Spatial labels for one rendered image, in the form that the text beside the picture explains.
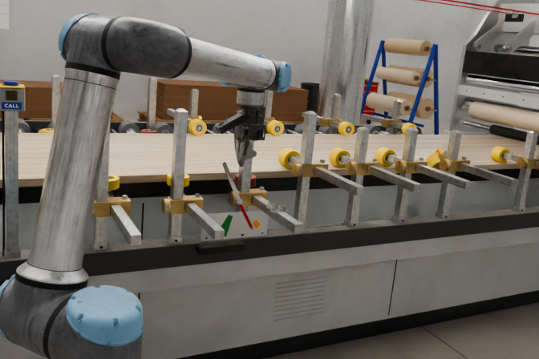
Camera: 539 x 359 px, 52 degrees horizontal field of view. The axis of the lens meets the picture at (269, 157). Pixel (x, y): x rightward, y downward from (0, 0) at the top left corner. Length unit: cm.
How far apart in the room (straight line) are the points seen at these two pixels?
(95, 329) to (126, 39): 57
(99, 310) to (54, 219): 22
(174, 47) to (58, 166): 35
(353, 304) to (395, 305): 27
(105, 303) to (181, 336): 123
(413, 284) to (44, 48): 706
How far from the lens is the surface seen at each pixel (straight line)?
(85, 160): 123
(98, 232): 187
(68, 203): 124
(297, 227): 174
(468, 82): 435
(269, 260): 216
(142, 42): 117
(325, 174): 203
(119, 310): 118
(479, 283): 331
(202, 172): 210
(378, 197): 262
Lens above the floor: 142
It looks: 12 degrees down
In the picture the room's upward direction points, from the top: 5 degrees clockwise
